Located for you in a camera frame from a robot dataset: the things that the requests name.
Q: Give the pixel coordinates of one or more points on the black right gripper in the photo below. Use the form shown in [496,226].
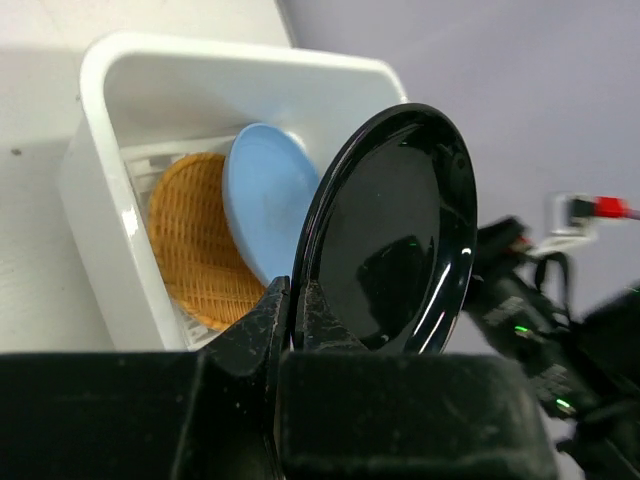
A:
[585,369]

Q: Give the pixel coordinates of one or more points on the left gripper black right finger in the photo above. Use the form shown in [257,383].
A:
[348,413]

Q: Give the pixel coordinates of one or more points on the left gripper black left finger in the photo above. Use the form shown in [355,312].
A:
[206,414]

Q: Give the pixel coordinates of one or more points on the black round plate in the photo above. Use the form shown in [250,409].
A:
[390,236]

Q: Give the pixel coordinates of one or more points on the woven bamboo round tray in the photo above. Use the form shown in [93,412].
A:
[199,263]

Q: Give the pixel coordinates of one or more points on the light blue round plate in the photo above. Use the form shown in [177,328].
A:
[268,183]

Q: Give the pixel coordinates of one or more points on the white plastic bin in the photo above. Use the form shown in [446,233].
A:
[148,100]

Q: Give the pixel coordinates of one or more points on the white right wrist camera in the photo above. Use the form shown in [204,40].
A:
[570,223]

